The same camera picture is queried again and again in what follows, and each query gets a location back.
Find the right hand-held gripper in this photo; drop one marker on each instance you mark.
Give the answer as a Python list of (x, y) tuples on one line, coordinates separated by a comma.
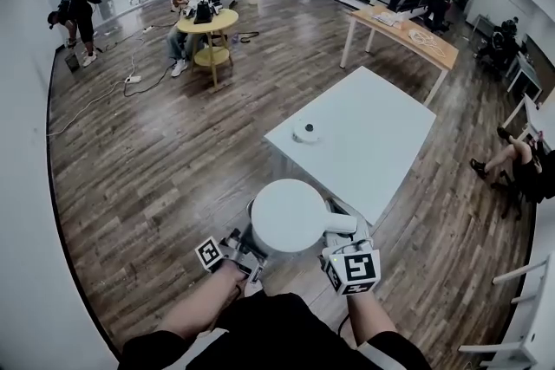
[(357, 270)]

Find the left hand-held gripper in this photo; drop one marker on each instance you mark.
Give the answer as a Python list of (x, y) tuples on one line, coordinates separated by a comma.
[(210, 253)]

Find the white electric kettle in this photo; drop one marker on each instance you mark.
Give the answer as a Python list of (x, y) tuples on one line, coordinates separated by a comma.
[(288, 221)]

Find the white round kettle base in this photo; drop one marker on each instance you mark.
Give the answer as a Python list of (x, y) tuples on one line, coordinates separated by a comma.
[(305, 134)]

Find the person's left forearm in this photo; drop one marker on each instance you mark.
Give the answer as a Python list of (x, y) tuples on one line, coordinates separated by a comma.
[(191, 312)]

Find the person's right forearm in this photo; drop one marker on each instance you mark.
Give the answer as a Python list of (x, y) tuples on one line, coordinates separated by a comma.
[(368, 316)]

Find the person's left hand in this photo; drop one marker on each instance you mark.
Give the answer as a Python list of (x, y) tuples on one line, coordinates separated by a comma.
[(232, 279)]

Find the white rectangular table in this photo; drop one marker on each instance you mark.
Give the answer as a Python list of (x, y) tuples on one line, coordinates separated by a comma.
[(360, 130)]

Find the person's black shirt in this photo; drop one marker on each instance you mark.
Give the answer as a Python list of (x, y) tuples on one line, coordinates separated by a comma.
[(282, 338)]

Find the black office chair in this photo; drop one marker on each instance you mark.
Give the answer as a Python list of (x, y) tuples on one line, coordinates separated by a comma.
[(513, 203)]

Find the white power strip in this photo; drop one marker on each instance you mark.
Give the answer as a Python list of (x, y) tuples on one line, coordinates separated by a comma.
[(133, 79)]

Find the wooden table with white legs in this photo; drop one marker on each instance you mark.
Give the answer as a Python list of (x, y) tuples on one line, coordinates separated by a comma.
[(403, 34)]

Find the white packets pile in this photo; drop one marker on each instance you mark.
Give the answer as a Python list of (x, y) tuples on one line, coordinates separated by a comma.
[(388, 18)]

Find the white desk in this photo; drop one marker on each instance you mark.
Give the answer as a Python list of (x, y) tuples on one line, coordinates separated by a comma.
[(537, 117), (526, 71)]

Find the yellow round two-tier table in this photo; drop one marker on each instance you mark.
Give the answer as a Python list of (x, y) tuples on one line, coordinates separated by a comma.
[(208, 19)]

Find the small black box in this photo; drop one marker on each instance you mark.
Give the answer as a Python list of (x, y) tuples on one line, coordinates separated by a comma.
[(72, 62)]

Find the white metal frame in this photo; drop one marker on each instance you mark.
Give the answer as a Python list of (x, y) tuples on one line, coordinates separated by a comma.
[(520, 307)]

